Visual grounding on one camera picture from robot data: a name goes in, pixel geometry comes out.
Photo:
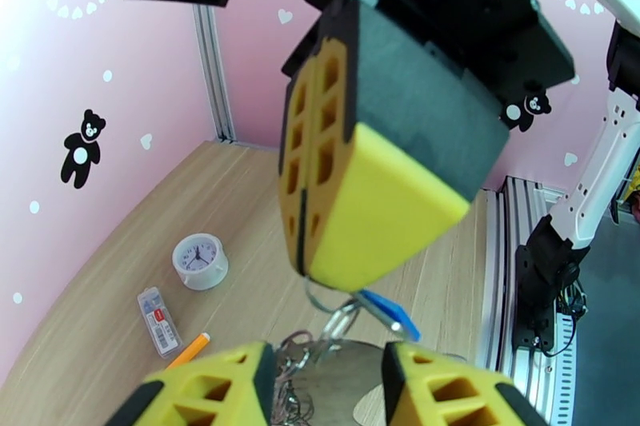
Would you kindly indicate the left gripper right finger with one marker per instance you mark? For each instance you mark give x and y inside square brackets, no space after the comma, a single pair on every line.
[450,394]

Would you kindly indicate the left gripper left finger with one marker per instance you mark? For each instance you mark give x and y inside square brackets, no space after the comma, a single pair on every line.
[210,389]

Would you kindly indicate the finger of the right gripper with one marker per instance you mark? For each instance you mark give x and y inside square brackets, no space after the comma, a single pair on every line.
[390,190]
[295,165]

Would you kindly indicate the blue key tag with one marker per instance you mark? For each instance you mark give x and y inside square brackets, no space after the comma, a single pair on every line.
[395,314]

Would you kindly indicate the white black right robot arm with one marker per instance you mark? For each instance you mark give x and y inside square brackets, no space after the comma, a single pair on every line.
[600,175]

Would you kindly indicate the orange pen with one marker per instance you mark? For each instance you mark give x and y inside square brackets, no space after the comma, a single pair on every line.
[192,347]

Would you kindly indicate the clear pencil lead case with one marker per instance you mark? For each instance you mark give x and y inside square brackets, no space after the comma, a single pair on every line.
[159,322]

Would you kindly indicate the small white alarm clock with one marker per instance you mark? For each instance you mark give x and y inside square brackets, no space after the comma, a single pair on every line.
[200,259]

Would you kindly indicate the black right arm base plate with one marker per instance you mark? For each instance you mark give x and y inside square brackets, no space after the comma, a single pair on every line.
[530,329]

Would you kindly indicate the aluminium frame post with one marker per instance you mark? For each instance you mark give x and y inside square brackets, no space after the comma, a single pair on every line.
[215,90]

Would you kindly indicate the aluminium mounting rail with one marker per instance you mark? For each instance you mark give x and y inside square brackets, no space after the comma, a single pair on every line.
[497,289]

